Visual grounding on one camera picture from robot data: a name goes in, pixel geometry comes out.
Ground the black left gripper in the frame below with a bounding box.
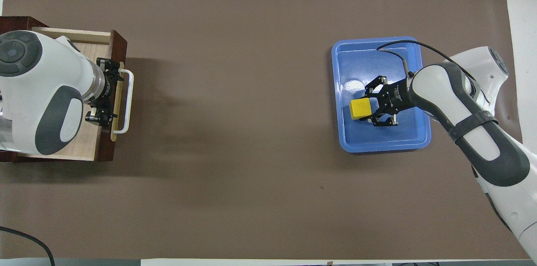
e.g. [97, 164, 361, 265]
[84, 57, 125, 128]

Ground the wooden drawer with white handle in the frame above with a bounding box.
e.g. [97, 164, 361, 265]
[16, 26, 135, 163]

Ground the blue plastic tray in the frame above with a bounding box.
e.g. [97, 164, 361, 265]
[331, 37, 432, 154]

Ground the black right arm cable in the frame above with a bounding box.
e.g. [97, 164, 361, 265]
[376, 39, 489, 103]

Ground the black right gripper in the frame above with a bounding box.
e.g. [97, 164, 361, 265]
[364, 75, 417, 128]

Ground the black floor cable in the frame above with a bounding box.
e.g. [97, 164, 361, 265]
[0, 226, 56, 266]

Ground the yellow cube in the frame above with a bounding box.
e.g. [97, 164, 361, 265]
[349, 98, 374, 121]

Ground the brown table mat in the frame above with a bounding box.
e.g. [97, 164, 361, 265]
[0, 0, 535, 261]

